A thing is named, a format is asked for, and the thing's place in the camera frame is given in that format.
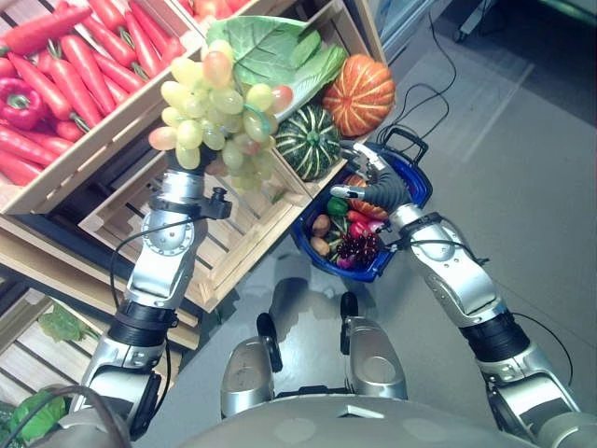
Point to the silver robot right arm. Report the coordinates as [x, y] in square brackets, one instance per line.
[459, 275]

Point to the green lettuce leaf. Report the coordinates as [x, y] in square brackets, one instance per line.
[63, 322]

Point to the bright green leafy vegetable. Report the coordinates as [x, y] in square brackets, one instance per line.
[32, 415]

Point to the white cabinet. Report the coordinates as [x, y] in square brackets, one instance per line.
[396, 23]

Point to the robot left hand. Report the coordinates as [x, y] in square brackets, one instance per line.
[212, 163]

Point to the silver robot right leg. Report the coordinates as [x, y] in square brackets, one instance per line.
[373, 364]

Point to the pale green napa cabbage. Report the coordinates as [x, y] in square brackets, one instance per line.
[317, 74]

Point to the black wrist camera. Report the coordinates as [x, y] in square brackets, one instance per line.
[219, 204]

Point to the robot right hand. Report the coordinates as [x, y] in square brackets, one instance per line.
[387, 189]

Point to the blue shopping basket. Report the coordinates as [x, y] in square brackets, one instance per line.
[410, 184]

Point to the wooden crate with tomatoes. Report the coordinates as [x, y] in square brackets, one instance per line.
[254, 7]

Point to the green cabbage leaf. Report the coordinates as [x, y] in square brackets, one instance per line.
[261, 44]

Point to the small red carrot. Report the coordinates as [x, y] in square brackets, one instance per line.
[356, 215]

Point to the silver robot left leg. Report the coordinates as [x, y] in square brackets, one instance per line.
[247, 378]

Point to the silver robot leg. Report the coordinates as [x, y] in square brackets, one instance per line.
[373, 364]
[247, 378]

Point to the small green bell pepper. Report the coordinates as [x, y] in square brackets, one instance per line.
[337, 205]

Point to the red tomatoes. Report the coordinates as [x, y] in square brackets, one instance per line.
[214, 7]

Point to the green grape bunch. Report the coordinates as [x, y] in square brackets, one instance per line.
[205, 107]

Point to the dark red grape bunch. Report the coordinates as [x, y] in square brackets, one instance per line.
[359, 246]

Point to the red bell pepper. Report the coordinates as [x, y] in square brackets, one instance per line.
[18, 102]

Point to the wooden display shelf frame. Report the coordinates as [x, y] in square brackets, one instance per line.
[56, 261]

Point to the small orange pumpkin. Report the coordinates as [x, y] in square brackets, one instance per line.
[373, 210]

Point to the brown potato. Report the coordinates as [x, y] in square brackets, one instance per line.
[320, 245]
[321, 224]

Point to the wooden crate with pumpkins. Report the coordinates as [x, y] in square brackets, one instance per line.
[347, 32]

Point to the wooden crate with carrots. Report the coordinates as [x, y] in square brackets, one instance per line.
[93, 158]

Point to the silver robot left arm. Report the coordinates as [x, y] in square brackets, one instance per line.
[161, 261]

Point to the pink radish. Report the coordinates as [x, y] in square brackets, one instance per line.
[376, 225]

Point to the green striped pumpkin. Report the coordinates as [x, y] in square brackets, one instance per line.
[308, 142]

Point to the small red pepper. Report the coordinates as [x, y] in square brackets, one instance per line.
[358, 229]

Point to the grey wheeled cart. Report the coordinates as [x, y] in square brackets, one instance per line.
[522, 16]

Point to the empty slatted wooden crate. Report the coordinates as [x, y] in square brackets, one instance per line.
[242, 247]

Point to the grey robot torso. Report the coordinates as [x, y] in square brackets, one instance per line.
[354, 427]

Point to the orange striped pumpkin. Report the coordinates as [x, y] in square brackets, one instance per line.
[361, 95]

